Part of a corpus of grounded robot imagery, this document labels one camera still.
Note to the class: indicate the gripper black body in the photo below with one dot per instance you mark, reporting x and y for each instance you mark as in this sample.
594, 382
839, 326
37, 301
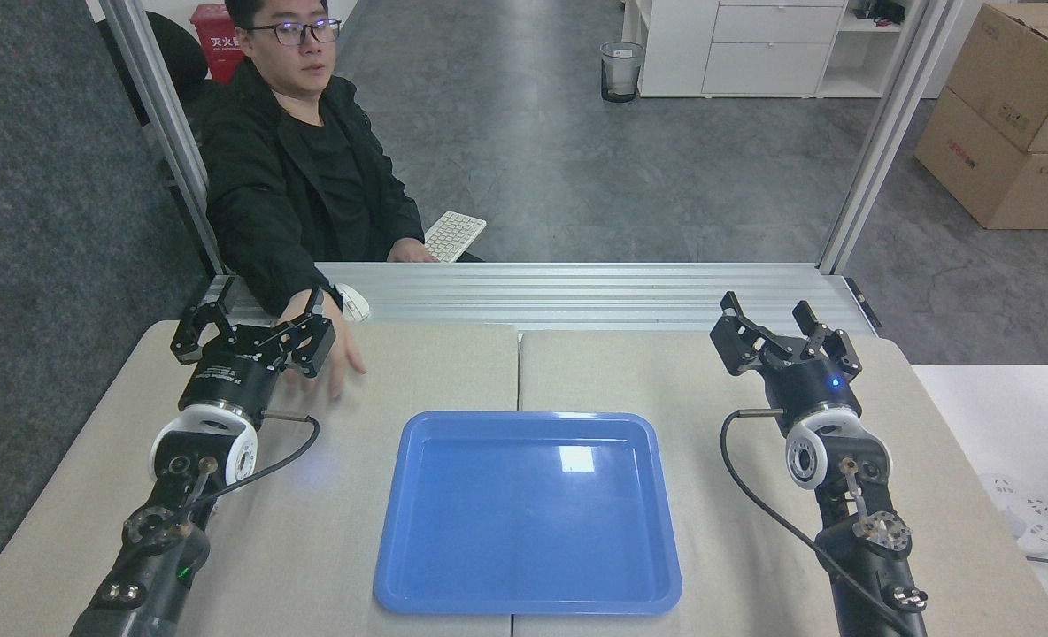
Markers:
812, 385
232, 376

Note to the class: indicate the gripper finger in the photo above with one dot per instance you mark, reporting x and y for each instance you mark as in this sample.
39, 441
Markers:
838, 345
312, 341
189, 341
741, 341

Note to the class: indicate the blue plastic tray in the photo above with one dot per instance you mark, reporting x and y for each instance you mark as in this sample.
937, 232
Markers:
528, 522

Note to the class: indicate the person's right hand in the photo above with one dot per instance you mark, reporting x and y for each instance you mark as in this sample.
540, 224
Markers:
342, 354

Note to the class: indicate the person's left hand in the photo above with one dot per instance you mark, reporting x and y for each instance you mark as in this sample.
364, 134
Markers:
413, 252

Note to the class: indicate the white computer mouse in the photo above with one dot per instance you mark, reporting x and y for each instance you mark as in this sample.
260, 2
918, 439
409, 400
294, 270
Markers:
356, 303

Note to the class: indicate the beige table mat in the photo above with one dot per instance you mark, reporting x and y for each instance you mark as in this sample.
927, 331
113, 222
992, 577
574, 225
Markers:
338, 495
710, 495

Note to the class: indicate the person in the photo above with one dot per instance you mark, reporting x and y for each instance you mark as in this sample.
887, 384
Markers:
267, 186

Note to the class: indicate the white keyboard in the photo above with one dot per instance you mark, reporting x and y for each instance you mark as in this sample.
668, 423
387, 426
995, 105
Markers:
455, 234

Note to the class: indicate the white side table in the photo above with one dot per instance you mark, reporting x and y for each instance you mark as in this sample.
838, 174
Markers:
1011, 416

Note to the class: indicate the large cardboard box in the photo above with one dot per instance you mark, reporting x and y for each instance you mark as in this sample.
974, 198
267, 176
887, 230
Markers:
993, 177

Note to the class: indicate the white power strip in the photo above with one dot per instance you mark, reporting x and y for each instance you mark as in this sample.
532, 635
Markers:
1024, 518

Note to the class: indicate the black office chair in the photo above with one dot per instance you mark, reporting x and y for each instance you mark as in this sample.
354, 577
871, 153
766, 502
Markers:
179, 57

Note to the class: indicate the white drawer cabinet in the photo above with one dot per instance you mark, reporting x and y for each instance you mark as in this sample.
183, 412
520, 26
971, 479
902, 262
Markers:
754, 53

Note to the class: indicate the grey mesh waste bin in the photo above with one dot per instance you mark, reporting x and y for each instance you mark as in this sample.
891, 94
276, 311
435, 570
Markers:
621, 71

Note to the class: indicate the red fire extinguisher box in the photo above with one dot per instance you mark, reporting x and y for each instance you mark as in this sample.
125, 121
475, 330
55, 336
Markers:
214, 44

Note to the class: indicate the small cardboard box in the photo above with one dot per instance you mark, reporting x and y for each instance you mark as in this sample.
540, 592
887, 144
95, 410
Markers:
1020, 71

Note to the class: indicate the small black device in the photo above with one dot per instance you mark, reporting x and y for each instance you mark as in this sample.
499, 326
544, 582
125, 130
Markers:
882, 11

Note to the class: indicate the silver aluminium rail frame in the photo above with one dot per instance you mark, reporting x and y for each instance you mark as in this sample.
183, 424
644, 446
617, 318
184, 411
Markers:
577, 296

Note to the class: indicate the silver aluminium post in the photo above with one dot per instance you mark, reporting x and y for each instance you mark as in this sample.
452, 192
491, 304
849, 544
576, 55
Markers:
165, 133
887, 133

